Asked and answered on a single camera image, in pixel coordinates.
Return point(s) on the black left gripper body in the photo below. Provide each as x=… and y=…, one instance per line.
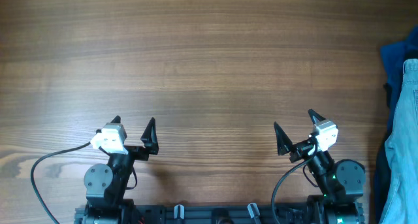
x=137, y=153

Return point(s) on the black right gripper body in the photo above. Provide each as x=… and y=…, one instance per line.
x=300, y=151

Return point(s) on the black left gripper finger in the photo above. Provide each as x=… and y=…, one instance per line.
x=117, y=119
x=149, y=138

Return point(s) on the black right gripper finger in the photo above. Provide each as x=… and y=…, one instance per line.
x=315, y=117
x=284, y=143

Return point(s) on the light blue denim shorts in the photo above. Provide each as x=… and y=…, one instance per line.
x=401, y=153

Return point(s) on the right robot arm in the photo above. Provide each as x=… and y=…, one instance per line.
x=341, y=183

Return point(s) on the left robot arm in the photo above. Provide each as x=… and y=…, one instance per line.
x=107, y=183

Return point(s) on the dark blue garment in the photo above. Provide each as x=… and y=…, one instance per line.
x=393, y=56

